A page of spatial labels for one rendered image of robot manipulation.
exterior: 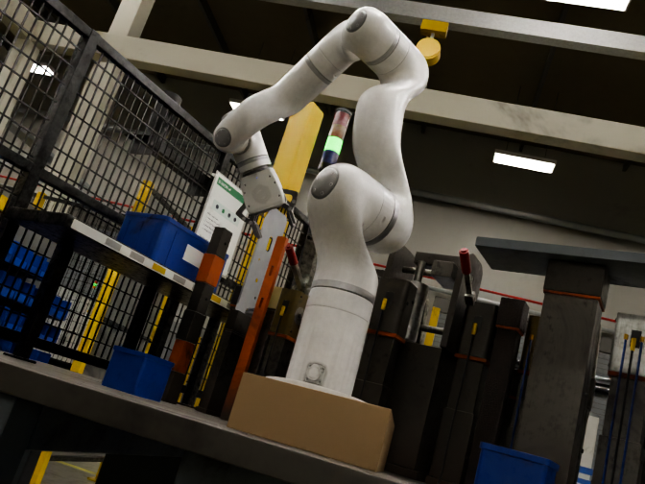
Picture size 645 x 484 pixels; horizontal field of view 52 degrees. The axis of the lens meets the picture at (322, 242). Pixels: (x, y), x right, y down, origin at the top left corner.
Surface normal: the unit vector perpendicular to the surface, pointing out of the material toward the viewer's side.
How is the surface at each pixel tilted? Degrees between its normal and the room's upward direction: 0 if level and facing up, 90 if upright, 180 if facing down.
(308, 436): 90
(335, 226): 127
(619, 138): 90
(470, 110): 90
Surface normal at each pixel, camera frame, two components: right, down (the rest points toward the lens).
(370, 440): -0.14, -0.32
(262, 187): -0.11, 0.03
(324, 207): -0.66, 0.19
